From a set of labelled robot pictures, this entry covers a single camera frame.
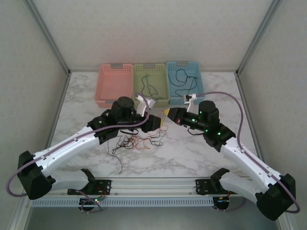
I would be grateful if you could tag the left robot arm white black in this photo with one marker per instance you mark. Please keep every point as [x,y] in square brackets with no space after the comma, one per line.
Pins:
[72,146]

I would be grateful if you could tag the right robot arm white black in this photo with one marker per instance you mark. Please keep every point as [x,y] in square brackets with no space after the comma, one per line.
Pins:
[249,163]

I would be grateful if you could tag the blue plastic basket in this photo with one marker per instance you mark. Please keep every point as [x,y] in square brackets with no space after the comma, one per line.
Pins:
[171,98]

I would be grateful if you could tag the pink plastic basket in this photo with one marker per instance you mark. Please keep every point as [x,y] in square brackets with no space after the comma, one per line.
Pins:
[112,83]

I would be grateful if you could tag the green plastic basket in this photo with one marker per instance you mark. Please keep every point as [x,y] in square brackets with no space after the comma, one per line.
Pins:
[158,76]

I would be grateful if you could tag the controller circuit board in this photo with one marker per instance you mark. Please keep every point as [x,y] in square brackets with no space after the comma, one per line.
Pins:
[88,202]
[223,200]

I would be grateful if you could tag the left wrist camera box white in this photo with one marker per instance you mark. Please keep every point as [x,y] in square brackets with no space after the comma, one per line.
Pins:
[145,107]

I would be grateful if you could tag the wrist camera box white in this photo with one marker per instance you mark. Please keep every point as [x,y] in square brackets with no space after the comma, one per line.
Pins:
[145,107]
[189,98]

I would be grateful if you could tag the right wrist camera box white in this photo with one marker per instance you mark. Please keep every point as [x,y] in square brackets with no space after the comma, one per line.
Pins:
[189,98]

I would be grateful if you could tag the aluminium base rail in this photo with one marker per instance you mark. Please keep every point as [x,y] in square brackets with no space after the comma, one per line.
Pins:
[153,185]

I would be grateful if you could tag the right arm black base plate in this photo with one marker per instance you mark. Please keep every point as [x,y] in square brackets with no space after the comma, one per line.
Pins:
[204,187]

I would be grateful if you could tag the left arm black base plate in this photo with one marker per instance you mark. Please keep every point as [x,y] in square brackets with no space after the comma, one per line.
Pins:
[105,187]

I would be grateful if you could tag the aluminium frame post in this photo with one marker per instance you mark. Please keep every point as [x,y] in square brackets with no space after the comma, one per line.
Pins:
[260,31]
[46,31]

